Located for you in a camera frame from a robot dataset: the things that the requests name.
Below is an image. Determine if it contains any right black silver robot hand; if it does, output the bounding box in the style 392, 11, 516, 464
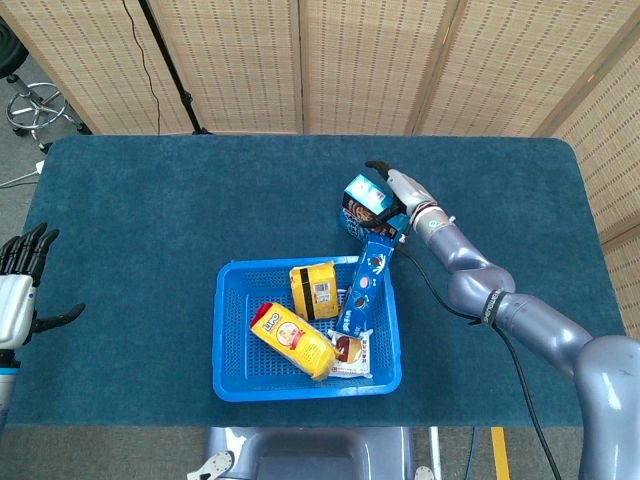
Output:
362, 159, 436, 235

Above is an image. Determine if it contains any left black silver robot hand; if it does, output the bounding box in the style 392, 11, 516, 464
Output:
0, 222, 86, 351

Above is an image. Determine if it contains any wide blue chocolate cookie box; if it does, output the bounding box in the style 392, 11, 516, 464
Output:
341, 173, 409, 242

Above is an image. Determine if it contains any narrow blue Oreo box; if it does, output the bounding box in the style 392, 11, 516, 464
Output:
334, 239, 396, 335

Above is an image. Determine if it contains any yellow cracker packet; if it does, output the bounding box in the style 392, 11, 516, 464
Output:
288, 260, 339, 322

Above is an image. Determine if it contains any small white cake packet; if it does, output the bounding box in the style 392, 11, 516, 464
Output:
327, 327, 375, 380

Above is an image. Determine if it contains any red yellow Lipo snack bag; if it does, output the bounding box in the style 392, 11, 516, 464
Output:
248, 302, 337, 383

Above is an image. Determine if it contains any blue plastic perforated basket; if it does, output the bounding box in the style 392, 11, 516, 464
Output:
212, 255, 403, 403

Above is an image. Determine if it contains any bamboo folding screen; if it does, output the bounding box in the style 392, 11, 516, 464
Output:
0, 0, 640, 331

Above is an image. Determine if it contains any teal carpet table mat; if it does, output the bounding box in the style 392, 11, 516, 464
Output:
0, 134, 627, 429

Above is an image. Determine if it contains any black stool with chrome base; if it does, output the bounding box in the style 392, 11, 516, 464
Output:
0, 17, 92, 154

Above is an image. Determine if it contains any white table leg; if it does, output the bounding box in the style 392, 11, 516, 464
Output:
429, 426, 444, 480

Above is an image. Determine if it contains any black tripod stand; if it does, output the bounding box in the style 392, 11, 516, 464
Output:
137, 0, 214, 136

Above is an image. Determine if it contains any yellow floor tape strip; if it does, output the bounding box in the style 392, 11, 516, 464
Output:
490, 426, 511, 480

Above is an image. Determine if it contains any grey-blue robot torso base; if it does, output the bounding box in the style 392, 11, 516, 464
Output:
204, 426, 416, 480

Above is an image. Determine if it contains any white floor cable with plug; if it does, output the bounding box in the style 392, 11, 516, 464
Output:
0, 159, 46, 189

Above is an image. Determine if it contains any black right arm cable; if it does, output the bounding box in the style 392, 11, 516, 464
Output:
397, 234, 564, 480

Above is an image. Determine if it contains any thin black hanging cable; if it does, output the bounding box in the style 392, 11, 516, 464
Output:
121, 0, 162, 135

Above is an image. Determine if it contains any blue floor cable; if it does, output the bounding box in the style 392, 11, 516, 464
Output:
464, 427, 479, 480

